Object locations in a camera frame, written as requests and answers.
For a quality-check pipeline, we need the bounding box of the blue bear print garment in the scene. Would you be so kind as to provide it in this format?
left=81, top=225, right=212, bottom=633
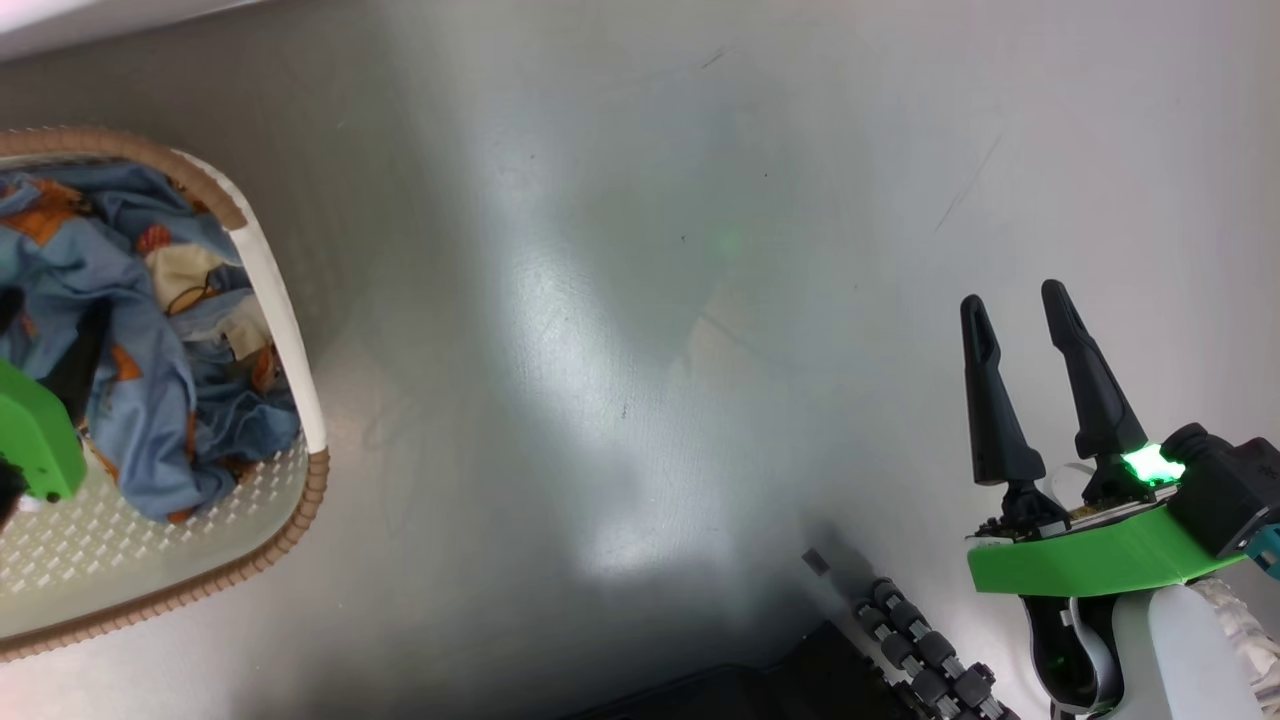
left=0, top=163, right=303, bottom=525

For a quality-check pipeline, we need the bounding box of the black ribbed cable conduit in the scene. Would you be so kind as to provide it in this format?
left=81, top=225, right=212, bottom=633
left=855, top=578, right=1021, bottom=720

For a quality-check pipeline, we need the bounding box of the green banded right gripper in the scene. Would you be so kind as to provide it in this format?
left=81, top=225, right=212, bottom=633
left=960, top=279, right=1246, bottom=598

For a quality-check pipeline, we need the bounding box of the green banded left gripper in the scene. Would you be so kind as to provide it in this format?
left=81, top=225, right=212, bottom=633
left=0, top=300, right=109, bottom=536

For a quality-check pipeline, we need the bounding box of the white perforated basket brown rim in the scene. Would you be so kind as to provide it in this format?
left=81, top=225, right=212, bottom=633
left=0, top=127, right=331, bottom=663

